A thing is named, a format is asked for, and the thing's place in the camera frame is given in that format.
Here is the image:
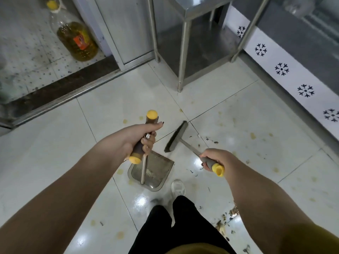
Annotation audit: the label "person's right hand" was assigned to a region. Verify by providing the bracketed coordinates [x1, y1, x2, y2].
[200, 148, 236, 178]

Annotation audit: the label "metal dustpan with yellow-capped handle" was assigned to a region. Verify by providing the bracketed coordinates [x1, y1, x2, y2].
[128, 110, 175, 192]

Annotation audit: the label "person's right forearm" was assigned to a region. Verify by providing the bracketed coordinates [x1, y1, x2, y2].
[225, 156, 339, 254]

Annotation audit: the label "white cabinet with snowflake print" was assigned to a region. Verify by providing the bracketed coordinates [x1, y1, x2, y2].
[224, 0, 339, 148]

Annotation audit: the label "white shoe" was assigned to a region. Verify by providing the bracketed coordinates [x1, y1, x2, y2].
[171, 179, 186, 201]
[146, 198, 170, 217]

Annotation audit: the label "person's left forearm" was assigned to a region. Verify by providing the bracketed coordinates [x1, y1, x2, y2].
[0, 137, 125, 254]

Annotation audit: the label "stainless steel table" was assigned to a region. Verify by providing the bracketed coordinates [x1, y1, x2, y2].
[146, 0, 271, 93]

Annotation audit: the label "person's left hand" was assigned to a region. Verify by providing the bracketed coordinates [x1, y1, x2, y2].
[105, 122, 163, 164]

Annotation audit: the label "metal door frame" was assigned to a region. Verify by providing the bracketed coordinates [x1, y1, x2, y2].
[0, 0, 155, 129]

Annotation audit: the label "pile of swept debris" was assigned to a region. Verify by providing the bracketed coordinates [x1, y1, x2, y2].
[214, 206, 240, 239]

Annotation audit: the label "black trousers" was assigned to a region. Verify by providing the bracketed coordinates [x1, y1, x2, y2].
[128, 195, 237, 254]

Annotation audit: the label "large cooking oil bottle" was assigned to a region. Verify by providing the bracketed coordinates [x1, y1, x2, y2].
[46, 0, 99, 62]

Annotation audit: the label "black broom with yellow-capped handle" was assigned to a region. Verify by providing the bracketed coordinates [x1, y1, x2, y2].
[164, 120, 225, 178]

